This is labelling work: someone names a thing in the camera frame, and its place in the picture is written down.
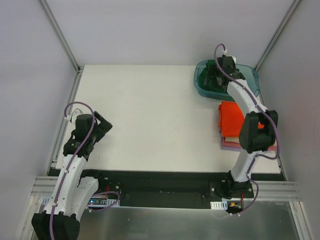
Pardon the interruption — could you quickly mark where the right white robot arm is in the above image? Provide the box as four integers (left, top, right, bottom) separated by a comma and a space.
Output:
214, 55, 279, 199

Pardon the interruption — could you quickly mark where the green t shirt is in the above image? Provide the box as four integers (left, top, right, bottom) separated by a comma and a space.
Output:
198, 59, 227, 94

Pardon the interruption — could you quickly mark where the orange folded t shirt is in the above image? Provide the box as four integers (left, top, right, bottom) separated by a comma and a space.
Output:
217, 100, 266, 138

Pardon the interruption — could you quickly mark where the right aluminium frame post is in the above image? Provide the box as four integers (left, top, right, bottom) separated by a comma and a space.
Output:
254, 0, 303, 72

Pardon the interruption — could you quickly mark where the white cable duct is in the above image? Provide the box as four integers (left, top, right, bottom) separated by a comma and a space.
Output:
210, 200, 228, 211
42, 196, 121, 208

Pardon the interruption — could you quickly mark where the right white cable duct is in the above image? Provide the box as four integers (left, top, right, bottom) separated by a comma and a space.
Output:
210, 200, 228, 211

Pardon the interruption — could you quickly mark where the pink folded t shirt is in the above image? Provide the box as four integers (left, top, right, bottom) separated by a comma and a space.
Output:
221, 138, 277, 151

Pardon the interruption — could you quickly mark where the aluminium frame post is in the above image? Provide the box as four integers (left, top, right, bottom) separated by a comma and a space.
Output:
37, 0, 82, 73
254, 0, 303, 72

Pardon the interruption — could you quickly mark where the left aluminium side rail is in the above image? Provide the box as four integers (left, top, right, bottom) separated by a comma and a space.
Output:
16, 71, 85, 240

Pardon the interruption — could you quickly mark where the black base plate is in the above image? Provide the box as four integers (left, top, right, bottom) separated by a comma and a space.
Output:
47, 168, 287, 210

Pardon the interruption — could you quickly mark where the beige folded t shirt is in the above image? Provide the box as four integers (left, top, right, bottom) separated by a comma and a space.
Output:
223, 137, 240, 144

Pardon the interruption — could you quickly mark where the teal plastic bin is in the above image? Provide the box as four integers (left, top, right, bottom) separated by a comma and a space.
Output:
193, 60, 260, 102

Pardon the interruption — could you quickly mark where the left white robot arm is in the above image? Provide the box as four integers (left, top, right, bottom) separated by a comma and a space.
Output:
31, 111, 113, 240

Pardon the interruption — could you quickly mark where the front aluminium rail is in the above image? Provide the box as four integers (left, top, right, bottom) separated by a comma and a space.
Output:
30, 176, 303, 202

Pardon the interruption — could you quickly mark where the left white cable duct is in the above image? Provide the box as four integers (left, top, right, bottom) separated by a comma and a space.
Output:
42, 196, 121, 208

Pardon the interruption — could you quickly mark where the left aluminium frame post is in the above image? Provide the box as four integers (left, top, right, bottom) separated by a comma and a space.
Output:
37, 0, 82, 73

